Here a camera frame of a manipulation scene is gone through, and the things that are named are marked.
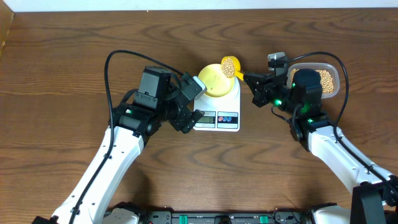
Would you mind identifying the pale yellow bowl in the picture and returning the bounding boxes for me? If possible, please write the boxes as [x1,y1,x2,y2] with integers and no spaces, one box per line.
[198,63,235,97]

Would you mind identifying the yellow measuring scoop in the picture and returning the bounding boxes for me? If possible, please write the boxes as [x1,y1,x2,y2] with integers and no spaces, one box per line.
[221,56,244,81]

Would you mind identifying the soybeans in container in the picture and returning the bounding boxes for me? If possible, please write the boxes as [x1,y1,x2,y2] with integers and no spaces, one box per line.
[289,68,335,95]

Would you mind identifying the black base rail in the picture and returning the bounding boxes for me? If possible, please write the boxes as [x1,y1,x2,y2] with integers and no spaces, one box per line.
[102,202,315,224]

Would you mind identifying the soybeans in scoop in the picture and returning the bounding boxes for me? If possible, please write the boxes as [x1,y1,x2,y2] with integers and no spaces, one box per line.
[221,57,235,78]

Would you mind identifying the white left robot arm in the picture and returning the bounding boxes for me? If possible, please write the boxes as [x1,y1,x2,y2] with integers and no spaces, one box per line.
[34,66,206,224]

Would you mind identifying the white digital kitchen scale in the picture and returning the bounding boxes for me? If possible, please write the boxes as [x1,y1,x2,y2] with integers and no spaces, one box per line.
[193,78,241,132]

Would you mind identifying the clear plastic container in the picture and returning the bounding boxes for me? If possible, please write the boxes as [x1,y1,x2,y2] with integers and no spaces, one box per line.
[287,63,340,98]

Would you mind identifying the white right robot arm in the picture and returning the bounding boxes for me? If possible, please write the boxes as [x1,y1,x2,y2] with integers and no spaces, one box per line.
[243,68,397,223]

